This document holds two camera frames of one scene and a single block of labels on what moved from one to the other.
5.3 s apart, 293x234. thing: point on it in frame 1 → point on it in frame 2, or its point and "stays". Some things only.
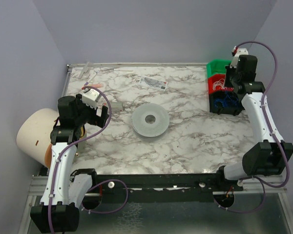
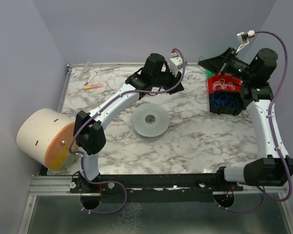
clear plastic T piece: x=85 y=69 stays
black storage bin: x=225 y=103 stays
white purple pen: x=90 y=79 stays
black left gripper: x=102 y=117 → x=170 y=79
